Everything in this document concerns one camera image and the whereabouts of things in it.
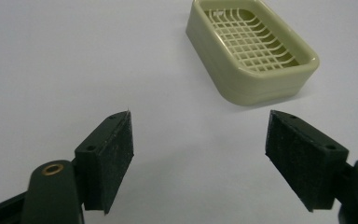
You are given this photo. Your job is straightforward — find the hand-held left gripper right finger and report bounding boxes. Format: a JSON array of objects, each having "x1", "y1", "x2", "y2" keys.
[{"x1": 264, "y1": 109, "x2": 351, "y2": 213}]

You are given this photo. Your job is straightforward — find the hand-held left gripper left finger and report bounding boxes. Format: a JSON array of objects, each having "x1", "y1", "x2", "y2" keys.
[{"x1": 74, "y1": 109, "x2": 135, "y2": 216}]

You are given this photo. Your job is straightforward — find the pale green soap dish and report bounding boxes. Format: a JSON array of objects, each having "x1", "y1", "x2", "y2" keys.
[{"x1": 185, "y1": 0, "x2": 321, "y2": 107}]

